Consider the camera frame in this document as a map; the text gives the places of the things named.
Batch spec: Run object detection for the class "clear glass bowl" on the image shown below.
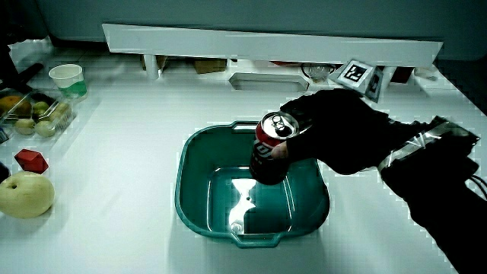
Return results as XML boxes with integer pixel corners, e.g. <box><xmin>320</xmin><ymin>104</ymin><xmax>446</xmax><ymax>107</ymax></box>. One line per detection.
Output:
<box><xmin>301</xmin><ymin>62</ymin><xmax>338</xmax><ymax>83</ymax></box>

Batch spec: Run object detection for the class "yellow pear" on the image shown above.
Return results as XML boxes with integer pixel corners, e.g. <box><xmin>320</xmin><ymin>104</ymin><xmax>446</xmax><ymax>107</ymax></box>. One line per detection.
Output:
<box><xmin>0</xmin><ymin>170</ymin><xmax>56</xmax><ymax>220</ymax></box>

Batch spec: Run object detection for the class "white green paper cup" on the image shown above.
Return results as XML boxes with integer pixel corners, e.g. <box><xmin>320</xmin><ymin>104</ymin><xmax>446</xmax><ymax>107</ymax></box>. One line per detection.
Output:
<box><xmin>48</xmin><ymin>63</ymin><xmax>88</xmax><ymax>100</ymax></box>

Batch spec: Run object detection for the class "white rectangular tray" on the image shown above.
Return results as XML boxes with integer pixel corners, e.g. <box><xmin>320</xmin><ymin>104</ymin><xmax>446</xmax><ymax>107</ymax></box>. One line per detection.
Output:
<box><xmin>228</xmin><ymin>72</ymin><xmax>310</xmax><ymax>94</ymax></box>

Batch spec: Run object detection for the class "red faceted block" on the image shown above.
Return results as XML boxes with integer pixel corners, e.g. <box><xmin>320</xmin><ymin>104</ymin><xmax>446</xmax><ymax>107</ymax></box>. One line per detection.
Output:
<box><xmin>14</xmin><ymin>148</ymin><xmax>49</xmax><ymax>175</ymax></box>

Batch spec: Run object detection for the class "brown cardboard box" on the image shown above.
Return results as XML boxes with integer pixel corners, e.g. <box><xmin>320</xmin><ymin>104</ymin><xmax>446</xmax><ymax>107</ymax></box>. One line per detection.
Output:
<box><xmin>192</xmin><ymin>57</ymin><xmax>228</xmax><ymax>75</ymax></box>

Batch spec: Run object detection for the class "orange fruit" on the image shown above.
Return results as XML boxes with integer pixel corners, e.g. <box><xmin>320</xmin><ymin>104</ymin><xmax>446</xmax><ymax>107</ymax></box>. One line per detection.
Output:
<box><xmin>0</xmin><ymin>95</ymin><xmax>33</xmax><ymax>117</ymax></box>

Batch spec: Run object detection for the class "red cola can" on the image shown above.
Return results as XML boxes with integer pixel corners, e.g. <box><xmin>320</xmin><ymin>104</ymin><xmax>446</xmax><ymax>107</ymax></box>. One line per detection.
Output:
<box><xmin>249</xmin><ymin>110</ymin><xmax>301</xmax><ymax>186</ymax></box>

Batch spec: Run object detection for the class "green round fruit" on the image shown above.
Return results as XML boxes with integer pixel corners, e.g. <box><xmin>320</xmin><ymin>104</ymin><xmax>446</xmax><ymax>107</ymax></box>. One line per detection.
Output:
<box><xmin>14</xmin><ymin>118</ymin><xmax>37</xmax><ymax>136</ymax></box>
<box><xmin>49</xmin><ymin>102</ymin><xmax>72</xmax><ymax>121</ymax></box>
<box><xmin>35</xmin><ymin>119</ymin><xmax>57</xmax><ymax>139</ymax></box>
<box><xmin>32</xmin><ymin>100</ymin><xmax>51</xmax><ymax>117</ymax></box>

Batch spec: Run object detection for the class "dark red box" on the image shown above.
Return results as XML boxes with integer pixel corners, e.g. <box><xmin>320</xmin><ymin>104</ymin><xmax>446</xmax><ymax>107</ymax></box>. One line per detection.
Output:
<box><xmin>390</xmin><ymin>66</ymin><xmax>415</xmax><ymax>84</ymax></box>

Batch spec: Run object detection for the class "white raised shelf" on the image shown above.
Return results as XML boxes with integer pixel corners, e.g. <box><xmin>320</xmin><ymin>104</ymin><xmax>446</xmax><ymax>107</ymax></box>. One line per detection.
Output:
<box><xmin>101</xmin><ymin>23</ymin><xmax>444</xmax><ymax>80</ymax></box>

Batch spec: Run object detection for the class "person's right hand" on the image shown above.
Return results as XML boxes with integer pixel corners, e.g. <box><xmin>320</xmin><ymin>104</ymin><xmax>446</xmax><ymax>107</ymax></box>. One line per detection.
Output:
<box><xmin>270</xmin><ymin>59</ymin><xmax>405</xmax><ymax>177</ymax></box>

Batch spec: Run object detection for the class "teal plastic plate basin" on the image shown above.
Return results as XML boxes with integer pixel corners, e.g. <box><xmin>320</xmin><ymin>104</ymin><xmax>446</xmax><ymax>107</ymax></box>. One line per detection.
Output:
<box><xmin>174</xmin><ymin>120</ymin><xmax>331</xmax><ymax>250</ymax></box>

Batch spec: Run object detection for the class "clear plastic fruit container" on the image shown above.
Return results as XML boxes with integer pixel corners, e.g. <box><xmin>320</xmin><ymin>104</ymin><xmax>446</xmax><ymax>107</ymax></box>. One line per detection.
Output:
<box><xmin>0</xmin><ymin>89</ymin><xmax>78</xmax><ymax>142</ymax></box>

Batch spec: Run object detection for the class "black cable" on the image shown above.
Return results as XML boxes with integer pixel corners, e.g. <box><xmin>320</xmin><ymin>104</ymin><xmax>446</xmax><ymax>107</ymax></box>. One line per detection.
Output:
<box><xmin>468</xmin><ymin>174</ymin><xmax>487</xmax><ymax>201</ymax></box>

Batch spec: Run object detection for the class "black handle tool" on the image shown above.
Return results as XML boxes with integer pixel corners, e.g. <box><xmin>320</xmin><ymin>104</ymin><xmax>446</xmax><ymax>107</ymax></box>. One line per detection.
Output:
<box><xmin>0</xmin><ymin>45</ymin><xmax>45</xmax><ymax>94</ymax></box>

